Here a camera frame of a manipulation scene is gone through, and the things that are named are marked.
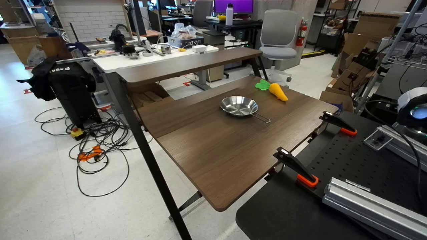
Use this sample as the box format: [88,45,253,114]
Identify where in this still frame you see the cardboard boxes stack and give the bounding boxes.
[320,13,400,110]

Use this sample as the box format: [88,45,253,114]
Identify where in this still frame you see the tangled black floor cables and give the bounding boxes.
[33,105,133,198]

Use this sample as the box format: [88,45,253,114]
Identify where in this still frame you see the red fire extinguisher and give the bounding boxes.
[296,18,308,46]

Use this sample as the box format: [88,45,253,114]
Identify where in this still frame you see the black equipment case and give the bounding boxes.
[24,58,101,128]

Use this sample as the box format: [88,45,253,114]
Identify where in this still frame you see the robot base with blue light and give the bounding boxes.
[397,86,427,132]

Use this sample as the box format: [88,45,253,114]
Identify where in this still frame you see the black metal table leg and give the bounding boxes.
[104,73,192,240]

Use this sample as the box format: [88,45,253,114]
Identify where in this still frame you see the orange carrot plushie green top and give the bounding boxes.
[254,78,288,102]

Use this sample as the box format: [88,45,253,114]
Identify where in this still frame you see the orange power plug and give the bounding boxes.
[77,145,102,161]

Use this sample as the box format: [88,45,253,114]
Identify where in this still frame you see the near black orange clamp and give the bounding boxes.
[273,146,320,189]

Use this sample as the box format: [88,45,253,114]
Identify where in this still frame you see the far black orange clamp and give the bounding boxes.
[320,110,357,137]

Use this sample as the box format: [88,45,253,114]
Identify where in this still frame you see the black desk lamp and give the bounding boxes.
[109,28,134,54]

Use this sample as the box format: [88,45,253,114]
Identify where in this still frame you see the brown wooden upper shelf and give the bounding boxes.
[116,48,261,82]

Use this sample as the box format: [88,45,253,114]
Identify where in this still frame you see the black perforated mounting board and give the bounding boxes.
[236,113,425,240]

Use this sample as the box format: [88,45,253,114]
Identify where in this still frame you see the white background workbench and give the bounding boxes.
[90,41,220,74]

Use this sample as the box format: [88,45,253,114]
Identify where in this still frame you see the grey office chair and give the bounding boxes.
[258,9,299,85]

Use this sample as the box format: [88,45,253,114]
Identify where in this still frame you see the white water bottle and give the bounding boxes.
[225,2,233,25]

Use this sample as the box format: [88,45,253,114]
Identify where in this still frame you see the black orange clamp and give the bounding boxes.
[273,146,320,189]
[320,110,357,137]

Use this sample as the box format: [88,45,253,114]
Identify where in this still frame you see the silver metal frying pan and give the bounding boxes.
[220,94,271,124]

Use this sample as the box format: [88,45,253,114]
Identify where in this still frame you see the silver aluminium extrusion rail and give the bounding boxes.
[323,177,427,240]

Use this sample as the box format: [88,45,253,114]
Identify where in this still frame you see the purple lit monitor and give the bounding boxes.
[213,0,253,14]

